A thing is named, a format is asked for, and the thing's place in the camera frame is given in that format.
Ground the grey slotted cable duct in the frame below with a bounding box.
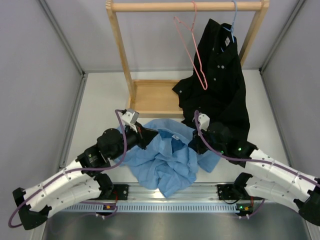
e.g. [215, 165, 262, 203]
[62, 202, 240, 213]

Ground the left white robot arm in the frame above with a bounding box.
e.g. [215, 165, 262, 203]
[12, 123, 158, 230]

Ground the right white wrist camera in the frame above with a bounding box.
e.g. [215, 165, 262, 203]
[198, 113, 210, 131]

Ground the light blue shirt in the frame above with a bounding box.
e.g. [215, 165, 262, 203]
[123, 118, 220, 188]

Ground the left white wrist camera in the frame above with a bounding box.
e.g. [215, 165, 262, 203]
[120, 108, 140, 133]

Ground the aluminium frame rail left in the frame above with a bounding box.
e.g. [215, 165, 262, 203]
[37, 0, 88, 172]

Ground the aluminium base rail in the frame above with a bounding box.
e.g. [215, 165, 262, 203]
[99, 182, 251, 201]

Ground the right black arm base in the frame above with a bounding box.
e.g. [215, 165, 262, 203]
[216, 184, 239, 204]

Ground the blue wire hanger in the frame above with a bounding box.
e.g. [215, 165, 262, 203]
[222, 0, 238, 48]

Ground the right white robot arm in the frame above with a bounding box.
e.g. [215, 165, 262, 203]
[190, 121, 320, 226]

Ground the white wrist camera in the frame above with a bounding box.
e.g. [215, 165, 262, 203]
[198, 113, 210, 131]
[120, 108, 140, 133]

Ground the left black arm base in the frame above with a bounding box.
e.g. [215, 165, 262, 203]
[109, 184, 129, 201]

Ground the wooden clothes rack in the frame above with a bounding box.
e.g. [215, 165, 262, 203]
[105, 0, 271, 119]

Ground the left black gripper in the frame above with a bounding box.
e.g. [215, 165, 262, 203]
[109, 121, 159, 161]

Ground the pink wire hanger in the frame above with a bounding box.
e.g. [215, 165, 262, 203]
[173, 1, 209, 91]

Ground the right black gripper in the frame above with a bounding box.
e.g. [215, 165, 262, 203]
[188, 126, 226, 156]

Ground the black shirt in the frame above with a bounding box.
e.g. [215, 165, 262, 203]
[172, 19, 250, 141]

